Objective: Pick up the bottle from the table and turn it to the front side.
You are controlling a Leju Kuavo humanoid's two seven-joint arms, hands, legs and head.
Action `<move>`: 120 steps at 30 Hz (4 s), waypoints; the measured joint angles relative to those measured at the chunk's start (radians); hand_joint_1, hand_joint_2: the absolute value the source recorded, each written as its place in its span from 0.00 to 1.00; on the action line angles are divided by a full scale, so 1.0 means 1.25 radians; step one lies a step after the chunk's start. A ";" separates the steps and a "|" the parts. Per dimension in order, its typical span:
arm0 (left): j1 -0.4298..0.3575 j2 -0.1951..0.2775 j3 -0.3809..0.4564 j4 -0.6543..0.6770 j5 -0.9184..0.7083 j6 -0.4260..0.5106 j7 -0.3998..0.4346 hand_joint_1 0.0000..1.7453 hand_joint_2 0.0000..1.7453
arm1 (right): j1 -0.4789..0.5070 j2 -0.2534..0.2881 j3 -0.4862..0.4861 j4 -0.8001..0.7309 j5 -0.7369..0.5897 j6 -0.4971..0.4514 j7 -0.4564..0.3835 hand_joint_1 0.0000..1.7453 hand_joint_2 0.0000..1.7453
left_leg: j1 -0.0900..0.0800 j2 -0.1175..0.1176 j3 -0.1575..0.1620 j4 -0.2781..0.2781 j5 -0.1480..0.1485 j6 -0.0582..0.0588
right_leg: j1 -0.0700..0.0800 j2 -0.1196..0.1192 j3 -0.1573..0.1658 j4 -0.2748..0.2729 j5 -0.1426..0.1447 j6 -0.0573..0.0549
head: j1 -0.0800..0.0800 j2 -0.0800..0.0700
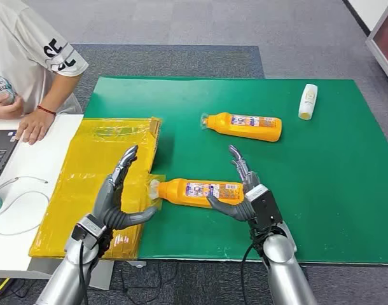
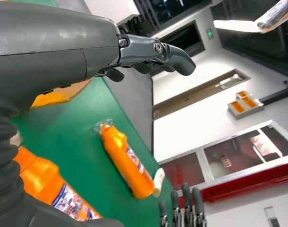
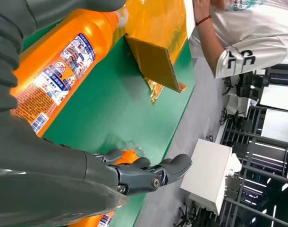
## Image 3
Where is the person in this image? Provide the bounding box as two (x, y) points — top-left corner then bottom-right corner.
(188, 0), (288, 79)

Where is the yellow taped cardboard sheet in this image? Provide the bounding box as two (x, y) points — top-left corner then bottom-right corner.
(113, 0), (188, 105)

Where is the black office chair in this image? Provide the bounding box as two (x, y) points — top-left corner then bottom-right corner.
(219, 108), (253, 133)
(173, 203), (220, 227)
(222, 72), (265, 101)

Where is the green table mat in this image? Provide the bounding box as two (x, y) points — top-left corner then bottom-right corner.
(22, 23), (196, 227)

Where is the white cabinet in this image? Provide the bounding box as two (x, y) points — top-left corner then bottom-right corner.
(180, 139), (242, 216)

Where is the black framed glass partition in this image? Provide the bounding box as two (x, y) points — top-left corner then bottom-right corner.
(219, 105), (288, 227)

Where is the red bracelet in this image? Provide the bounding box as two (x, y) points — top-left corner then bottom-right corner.
(195, 15), (212, 26)

